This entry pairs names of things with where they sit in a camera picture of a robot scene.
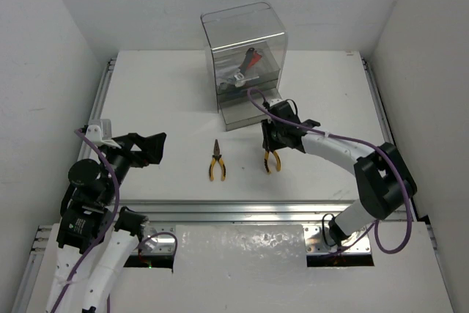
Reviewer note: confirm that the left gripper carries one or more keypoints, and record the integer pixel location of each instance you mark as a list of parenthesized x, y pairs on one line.
[(129, 152)]

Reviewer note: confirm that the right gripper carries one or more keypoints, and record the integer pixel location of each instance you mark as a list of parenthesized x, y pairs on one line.
[(269, 143)]

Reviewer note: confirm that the smoky bottom tray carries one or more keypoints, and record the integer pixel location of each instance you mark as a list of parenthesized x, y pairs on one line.
[(240, 115)]

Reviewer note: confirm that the smoky tray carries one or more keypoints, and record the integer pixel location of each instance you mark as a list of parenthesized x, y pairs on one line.
[(240, 115), (266, 69), (265, 86)]

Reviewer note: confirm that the black handle adjustable wrench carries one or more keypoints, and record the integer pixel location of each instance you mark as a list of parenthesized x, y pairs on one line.
[(227, 79)]

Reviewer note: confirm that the red handle adjustable wrench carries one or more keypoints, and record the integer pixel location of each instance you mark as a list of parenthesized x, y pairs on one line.
[(251, 58)]

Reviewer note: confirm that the clear acrylic box cover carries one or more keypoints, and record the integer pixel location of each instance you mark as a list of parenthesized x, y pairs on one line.
[(241, 25)]

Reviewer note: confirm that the red clear screwdriver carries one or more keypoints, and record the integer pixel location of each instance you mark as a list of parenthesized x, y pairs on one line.
[(234, 94)]

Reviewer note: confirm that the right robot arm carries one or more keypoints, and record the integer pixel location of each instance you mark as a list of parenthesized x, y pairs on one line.
[(383, 179)]

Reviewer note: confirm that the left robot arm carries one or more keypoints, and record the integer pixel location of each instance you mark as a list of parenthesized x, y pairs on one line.
[(96, 235)]

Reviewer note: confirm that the yellow long-nose pliers left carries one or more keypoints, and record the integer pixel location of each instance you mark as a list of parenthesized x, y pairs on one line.
[(217, 159)]

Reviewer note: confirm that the smoky top tray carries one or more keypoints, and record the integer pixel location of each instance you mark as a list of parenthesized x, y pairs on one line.
[(266, 69)]

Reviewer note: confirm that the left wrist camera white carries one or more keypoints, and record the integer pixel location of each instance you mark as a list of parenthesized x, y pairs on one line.
[(99, 133)]

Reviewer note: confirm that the aluminium frame rail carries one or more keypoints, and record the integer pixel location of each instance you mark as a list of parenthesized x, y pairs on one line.
[(160, 243)]

